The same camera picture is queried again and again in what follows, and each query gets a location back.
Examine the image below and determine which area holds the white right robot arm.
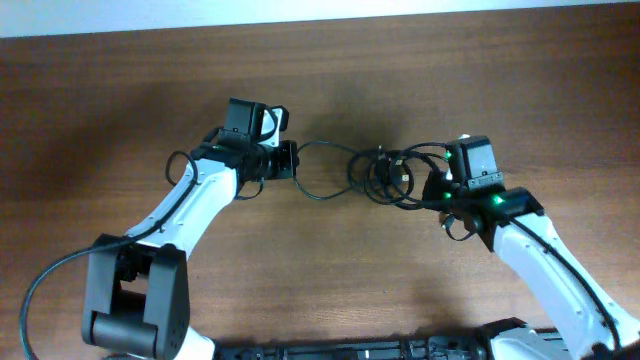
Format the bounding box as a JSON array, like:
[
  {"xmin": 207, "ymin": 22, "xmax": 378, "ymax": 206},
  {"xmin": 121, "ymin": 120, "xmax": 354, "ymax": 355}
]
[{"xmin": 423, "ymin": 136, "xmax": 639, "ymax": 359}]

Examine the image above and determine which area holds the thin black USB cable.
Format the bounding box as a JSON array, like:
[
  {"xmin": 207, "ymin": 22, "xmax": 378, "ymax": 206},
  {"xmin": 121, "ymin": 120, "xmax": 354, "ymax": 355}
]
[{"xmin": 292, "ymin": 140, "xmax": 451, "ymax": 211}]

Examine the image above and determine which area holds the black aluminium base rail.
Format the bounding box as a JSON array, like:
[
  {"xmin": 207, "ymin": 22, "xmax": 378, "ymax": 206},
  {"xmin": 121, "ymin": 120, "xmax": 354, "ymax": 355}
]
[{"xmin": 214, "ymin": 324, "xmax": 576, "ymax": 360}]

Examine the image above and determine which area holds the thick black cable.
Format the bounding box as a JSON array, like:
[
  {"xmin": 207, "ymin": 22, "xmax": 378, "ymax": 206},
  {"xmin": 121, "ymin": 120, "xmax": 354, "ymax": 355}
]
[{"xmin": 347, "ymin": 144, "xmax": 416, "ymax": 206}]

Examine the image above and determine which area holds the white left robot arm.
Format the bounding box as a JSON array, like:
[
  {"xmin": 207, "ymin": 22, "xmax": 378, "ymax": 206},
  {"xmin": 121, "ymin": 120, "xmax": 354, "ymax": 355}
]
[{"xmin": 81, "ymin": 140, "xmax": 299, "ymax": 359}]

